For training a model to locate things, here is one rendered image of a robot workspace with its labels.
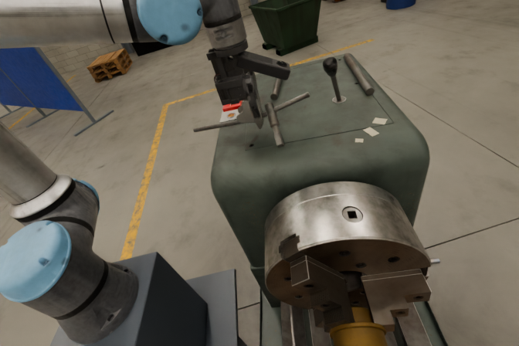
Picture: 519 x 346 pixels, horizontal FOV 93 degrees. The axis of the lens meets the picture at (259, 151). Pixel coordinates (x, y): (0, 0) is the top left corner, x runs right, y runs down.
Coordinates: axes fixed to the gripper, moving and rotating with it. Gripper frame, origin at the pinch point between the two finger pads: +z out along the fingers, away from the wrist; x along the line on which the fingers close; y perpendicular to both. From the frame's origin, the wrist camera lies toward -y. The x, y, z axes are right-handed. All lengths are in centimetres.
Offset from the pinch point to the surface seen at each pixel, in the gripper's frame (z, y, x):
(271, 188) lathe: 7.6, -0.5, 15.9
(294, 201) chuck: 6.1, -5.3, 21.4
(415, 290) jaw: 17.5, -23.1, 35.0
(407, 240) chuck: 8.5, -22.6, 30.8
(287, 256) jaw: 8.6, -2.8, 31.2
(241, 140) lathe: 2.8, 6.1, 1.8
